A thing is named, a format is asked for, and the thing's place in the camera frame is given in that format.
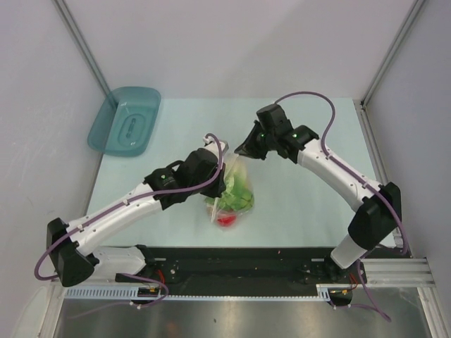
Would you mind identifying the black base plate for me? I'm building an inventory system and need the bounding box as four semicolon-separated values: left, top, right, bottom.
70;246;412;307

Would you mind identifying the white cable duct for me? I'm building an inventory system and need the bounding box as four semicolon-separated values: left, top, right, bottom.
64;285;330;302

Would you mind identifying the aluminium corner post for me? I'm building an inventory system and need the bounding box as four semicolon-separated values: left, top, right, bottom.
52;0;111;96
360;0;428;108

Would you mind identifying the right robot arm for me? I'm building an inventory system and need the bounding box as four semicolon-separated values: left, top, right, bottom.
235;104;401;282

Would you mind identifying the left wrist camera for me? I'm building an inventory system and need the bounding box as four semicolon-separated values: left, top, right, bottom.
203;134;229;157

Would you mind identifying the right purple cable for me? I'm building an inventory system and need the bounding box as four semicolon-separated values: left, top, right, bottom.
274;91;409;323

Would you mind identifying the left aluminium corner post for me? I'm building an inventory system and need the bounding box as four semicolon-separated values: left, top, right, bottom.
52;0;111;96

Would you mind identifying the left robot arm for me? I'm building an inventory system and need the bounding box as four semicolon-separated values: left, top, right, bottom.
47;142;228;287

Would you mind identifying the teal plastic bin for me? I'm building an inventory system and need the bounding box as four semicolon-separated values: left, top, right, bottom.
87;87;161;157

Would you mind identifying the front aluminium rail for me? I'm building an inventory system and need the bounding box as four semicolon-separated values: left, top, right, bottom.
51;256;436;287

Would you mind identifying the right aluminium corner post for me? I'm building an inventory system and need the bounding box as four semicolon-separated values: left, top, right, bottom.
360;0;428;108

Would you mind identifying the red fake tomato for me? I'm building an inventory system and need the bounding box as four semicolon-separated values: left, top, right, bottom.
216;215;237;227

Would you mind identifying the clear polka dot zip bag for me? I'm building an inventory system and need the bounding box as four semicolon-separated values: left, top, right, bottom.
204;154;254;228

